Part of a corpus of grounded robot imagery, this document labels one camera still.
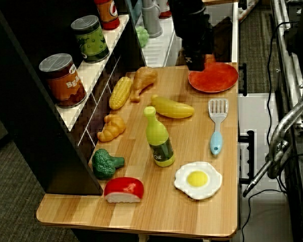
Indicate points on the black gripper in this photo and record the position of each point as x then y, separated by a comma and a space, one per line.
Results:
197, 41

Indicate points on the yellow toy banana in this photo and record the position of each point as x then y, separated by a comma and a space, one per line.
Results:
173, 109

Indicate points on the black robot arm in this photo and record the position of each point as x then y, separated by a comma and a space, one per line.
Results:
187, 17

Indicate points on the red round plate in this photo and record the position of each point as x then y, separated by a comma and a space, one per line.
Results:
214, 79

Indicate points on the brown cloth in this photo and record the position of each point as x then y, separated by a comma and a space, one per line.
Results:
221, 37

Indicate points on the white toy sink counter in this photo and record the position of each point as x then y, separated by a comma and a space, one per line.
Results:
156, 53

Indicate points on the toy chicken drumstick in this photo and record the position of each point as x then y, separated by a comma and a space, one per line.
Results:
144, 78

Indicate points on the light green toy lettuce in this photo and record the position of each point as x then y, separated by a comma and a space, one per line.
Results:
142, 36

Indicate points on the red white toy can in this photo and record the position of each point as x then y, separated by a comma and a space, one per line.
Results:
165, 10

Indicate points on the yellow toy corn cob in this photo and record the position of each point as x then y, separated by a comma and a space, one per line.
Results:
120, 93

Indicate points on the green toy oil bottle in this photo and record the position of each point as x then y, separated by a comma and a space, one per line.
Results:
159, 141

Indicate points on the red soup can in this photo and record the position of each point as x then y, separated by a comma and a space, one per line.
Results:
107, 12

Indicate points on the orange toy croissant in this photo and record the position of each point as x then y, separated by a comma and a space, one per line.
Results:
112, 127

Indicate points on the green vegetable can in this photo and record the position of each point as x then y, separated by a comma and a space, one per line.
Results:
91, 39

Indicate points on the metal screw clamp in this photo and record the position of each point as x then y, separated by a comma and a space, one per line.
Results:
280, 136

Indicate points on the toy fried egg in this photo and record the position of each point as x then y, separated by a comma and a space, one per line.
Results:
198, 180

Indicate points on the brown beans can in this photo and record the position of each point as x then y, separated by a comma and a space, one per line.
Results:
63, 82

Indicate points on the green toy broccoli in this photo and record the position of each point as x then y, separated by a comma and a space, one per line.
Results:
103, 164

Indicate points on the red toy tuna sushi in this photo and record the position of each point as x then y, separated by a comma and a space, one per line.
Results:
123, 189

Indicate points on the black toy kitchen shelf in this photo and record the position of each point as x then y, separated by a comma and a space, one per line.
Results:
27, 126

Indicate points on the aluminium frame rail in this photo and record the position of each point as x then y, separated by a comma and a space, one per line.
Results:
285, 50

